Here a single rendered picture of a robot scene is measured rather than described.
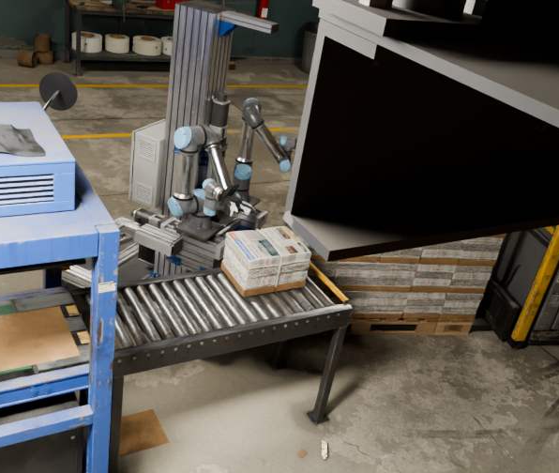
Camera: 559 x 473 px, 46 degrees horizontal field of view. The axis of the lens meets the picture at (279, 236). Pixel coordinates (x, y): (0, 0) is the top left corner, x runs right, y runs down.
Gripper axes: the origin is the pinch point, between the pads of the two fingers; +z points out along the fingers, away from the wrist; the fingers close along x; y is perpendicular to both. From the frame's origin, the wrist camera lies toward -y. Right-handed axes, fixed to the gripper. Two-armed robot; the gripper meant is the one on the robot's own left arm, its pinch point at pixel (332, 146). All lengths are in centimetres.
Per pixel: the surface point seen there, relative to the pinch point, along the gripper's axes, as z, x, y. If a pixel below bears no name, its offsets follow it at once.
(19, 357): -139, 195, 18
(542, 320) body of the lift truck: 174, 35, 94
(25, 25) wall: -371, -491, 148
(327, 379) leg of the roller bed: 7, 134, 75
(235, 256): -54, 115, 12
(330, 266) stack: 10, 49, 61
